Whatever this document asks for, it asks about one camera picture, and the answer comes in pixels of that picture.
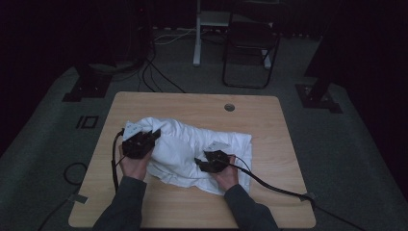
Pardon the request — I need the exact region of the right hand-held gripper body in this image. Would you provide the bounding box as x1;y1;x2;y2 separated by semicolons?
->
196;141;232;174

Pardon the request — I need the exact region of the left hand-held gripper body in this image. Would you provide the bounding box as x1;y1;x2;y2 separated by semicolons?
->
121;120;158;160

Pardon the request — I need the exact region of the white pleated skirt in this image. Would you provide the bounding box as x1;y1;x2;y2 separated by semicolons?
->
126;116;254;197

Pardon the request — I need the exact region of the person's right hand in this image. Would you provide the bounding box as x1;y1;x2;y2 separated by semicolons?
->
209;154;241;193

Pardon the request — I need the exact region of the person's left hand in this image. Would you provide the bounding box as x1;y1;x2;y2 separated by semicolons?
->
117;143;154;182

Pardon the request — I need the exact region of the black stand base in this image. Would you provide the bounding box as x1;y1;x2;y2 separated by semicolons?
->
62;64;114;103
294;18;344;115

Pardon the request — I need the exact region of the grey tape piece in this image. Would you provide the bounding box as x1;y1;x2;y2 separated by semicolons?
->
297;192;318;203
66;192;89;205

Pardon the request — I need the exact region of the dark equipment tower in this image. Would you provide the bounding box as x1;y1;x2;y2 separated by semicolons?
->
126;0;157;68

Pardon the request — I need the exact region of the black folding chair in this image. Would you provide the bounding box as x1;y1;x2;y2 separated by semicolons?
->
221;0;282;90

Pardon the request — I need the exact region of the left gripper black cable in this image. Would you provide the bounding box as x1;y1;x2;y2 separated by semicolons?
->
36;128;127;231

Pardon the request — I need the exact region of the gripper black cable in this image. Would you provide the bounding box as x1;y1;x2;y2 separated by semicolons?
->
228;155;369;231
36;128;127;231

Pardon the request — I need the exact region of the black floor cable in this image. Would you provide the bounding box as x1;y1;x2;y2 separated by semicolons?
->
147;59;187;94
137;59;163;94

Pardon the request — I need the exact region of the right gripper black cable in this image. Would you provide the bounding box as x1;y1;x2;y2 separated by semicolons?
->
228;155;369;231

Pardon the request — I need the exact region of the white floor cable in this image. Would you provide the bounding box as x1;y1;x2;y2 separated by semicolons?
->
153;28;197;46

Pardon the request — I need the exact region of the white desk frame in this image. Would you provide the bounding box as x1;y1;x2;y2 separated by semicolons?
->
192;0;273;69

